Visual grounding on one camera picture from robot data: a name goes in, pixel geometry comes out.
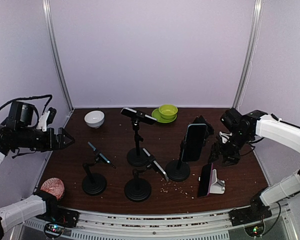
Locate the black round-base stand front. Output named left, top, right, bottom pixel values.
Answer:
left=124, top=154, right=155, bottom=203

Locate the red patterned bowl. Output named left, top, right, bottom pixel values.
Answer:
left=40, top=177, right=65, bottom=201

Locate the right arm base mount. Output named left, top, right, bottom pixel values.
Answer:
left=228, top=206, right=272, bottom=227

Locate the right aluminium frame post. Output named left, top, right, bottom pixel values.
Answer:
left=232, top=0, right=264, bottom=110

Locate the green plastic bowl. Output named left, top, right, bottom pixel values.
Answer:
left=158, top=104, right=178, bottom=120

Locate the large black smartphone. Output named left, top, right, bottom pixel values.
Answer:
left=192, top=115, right=215, bottom=138

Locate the green plastic plate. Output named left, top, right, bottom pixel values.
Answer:
left=151, top=108, right=177, bottom=124

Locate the white folding phone stand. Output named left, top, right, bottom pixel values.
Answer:
left=208, top=169, right=226, bottom=195

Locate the black round-base stand back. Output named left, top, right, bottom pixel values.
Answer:
left=126, top=119, right=147, bottom=167

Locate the black round-base stand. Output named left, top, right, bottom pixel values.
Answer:
left=81, top=159, right=116, bottom=196
left=165, top=139, right=206, bottom=182
left=126, top=119, right=147, bottom=167
left=124, top=154, right=155, bottom=203

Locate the blue phone on right stand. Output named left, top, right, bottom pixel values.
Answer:
left=181, top=123, right=207, bottom=162

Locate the left aluminium frame post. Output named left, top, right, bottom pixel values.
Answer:
left=41, top=0, right=74, bottom=113

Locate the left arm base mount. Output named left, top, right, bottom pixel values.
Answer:
left=36, top=206, right=80, bottom=228

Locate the black round-base stand left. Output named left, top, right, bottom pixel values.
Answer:
left=81, top=159, right=116, bottom=196

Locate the black round-base stand right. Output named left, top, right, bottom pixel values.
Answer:
left=165, top=139, right=206, bottom=182

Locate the teal phone on left stand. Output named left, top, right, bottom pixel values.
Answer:
left=88, top=141, right=111, bottom=164

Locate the left black braided cable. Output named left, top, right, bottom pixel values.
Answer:
left=0, top=93, right=53, bottom=123

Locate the front aluminium rail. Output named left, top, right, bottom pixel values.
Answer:
left=17, top=203, right=291, bottom=240

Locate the pink cased smartphone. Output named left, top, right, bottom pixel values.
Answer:
left=197, top=163, right=213, bottom=198

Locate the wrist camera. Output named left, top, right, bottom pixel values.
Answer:
left=36, top=107, right=57, bottom=132
left=218, top=131, right=233, bottom=144

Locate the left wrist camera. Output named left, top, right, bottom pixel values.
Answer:
left=36, top=107, right=57, bottom=132

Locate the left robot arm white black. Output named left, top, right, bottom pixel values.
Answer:
left=0, top=100, right=75, bottom=240

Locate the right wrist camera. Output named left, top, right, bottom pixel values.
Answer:
left=218, top=131, right=233, bottom=144

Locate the aluminium frame post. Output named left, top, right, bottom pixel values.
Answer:
left=41, top=0, right=74, bottom=113
left=232, top=0, right=264, bottom=110

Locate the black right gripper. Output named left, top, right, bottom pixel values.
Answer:
left=208, top=130, right=252, bottom=167

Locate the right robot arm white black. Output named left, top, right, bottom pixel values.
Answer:
left=208, top=108, right=300, bottom=225

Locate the white ceramic bowl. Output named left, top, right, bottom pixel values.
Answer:
left=84, top=110, right=105, bottom=129

